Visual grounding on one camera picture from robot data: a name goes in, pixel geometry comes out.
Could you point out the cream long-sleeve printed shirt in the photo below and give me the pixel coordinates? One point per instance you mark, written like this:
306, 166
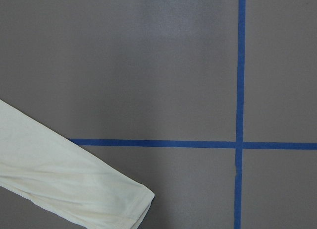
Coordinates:
61, 177

